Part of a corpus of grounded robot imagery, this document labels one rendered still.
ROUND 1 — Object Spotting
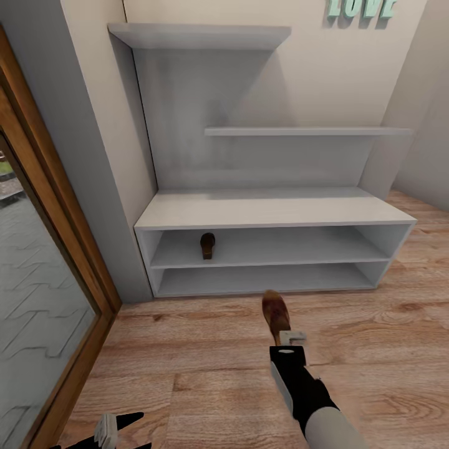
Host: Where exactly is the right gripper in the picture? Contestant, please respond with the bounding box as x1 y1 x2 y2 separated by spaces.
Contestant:
269 345 306 366

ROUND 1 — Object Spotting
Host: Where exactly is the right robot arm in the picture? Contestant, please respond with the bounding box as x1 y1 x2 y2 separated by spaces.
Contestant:
269 330 374 449

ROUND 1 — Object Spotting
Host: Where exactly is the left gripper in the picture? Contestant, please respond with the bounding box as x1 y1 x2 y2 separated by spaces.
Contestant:
77 412 152 449

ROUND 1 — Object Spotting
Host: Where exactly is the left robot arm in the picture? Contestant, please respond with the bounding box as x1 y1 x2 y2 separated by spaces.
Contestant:
49 412 152 449

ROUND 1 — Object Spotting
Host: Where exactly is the sandal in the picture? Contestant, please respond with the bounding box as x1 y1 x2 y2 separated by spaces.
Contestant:
200 233 215 260
262 291 291 346

